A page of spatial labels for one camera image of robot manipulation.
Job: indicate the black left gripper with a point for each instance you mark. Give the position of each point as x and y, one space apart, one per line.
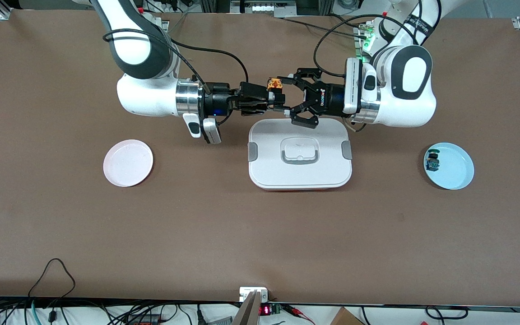
330 97

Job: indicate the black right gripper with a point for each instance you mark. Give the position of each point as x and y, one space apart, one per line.
217 99

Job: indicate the orange push button switch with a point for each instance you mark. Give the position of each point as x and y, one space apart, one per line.
274 84

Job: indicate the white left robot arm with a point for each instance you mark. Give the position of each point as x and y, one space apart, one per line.
404 113

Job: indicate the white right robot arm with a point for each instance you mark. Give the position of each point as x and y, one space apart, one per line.
142 97

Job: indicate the white lunch box grey clips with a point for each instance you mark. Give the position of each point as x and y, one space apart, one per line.
299 171

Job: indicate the grey power strip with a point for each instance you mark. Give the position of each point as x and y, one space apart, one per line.
264 6

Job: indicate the pale pink round plate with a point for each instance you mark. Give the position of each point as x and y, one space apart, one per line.
128 163

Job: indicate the light blue round plate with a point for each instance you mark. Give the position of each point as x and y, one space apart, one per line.
452 167

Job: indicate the small white box device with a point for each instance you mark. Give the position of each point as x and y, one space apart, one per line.
245 293

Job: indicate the red digit display module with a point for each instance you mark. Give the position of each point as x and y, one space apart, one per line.
265 310

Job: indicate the red clip leads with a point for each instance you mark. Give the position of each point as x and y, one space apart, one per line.
294 309

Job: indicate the brown cardboard box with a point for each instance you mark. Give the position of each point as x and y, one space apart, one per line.
345 318

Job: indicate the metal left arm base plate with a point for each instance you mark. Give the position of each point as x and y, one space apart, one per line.
358 45

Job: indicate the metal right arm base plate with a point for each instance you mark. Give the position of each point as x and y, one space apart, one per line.
165 25

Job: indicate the green push button switch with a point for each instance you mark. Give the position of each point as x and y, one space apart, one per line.
433 161

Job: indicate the grey brown mounting post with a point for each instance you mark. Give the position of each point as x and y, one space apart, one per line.
248 311

